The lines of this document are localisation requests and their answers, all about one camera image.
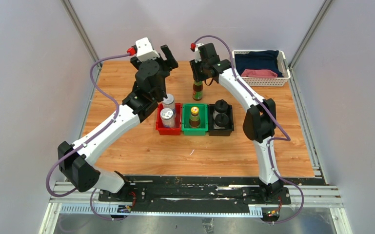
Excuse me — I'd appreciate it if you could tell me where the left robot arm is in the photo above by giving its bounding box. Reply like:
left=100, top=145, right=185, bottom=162
left=47, top=45, right=178, bottom=201

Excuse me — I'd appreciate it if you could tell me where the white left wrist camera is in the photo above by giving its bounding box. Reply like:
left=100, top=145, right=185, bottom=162
left=136, top=37, right=160, bottom=62

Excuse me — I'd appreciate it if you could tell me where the pink cloth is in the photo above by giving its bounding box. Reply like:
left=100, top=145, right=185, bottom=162
left=241, top=69, right=277, bottom=78

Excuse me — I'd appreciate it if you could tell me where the red plastic bin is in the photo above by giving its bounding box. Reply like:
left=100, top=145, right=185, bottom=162
left=156, top=103, right=182, bottom=136

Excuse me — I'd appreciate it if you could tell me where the sauce bottle yellow cap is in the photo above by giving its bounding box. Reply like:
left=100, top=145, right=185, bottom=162
left=189, top=106, right=201, bottom=128
left=192, top=81, right=203, bottom=101

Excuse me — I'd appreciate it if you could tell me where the navy blue cloth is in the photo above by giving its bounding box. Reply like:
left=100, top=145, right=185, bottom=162
left=235, top=50, right=283, bottom=78

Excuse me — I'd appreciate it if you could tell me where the black cap shaker bottle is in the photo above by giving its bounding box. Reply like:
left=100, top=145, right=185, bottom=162
left=213, top=99, right=229, bottom=118

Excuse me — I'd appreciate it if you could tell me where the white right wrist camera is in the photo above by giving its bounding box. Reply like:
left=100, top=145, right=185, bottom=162
left=190, top=43, right=204, bottom=63

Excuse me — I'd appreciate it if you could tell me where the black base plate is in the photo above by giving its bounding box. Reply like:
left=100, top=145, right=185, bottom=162
left=96, top=175, right=291, bottom=214

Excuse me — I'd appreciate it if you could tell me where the green plastic bin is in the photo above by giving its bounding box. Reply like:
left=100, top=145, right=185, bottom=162
left=182, top=103, right=208, bottom=136

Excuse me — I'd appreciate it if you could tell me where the silver lid jar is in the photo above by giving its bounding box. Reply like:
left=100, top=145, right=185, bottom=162
left=160, top=108, right=176, bottom=128
left=162, top=94, right=176, bottom=115

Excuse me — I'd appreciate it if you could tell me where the aluminium frame rail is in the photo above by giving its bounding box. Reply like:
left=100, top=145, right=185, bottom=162
left=40, top=184, right=352, bottom=234

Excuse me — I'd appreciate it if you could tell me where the black plastic bin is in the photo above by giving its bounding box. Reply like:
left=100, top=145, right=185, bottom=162
left=207, top=104, right=235, bottom=137

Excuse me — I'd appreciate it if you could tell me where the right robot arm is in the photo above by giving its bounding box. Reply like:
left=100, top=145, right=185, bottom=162
left=190, top=43, right=283, bottom=204

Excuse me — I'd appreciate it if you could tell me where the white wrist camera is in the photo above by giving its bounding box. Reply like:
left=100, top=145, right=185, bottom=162
left=190, top=43, right=204, bottom=63
left=136, top=37, right=160, bottom=62

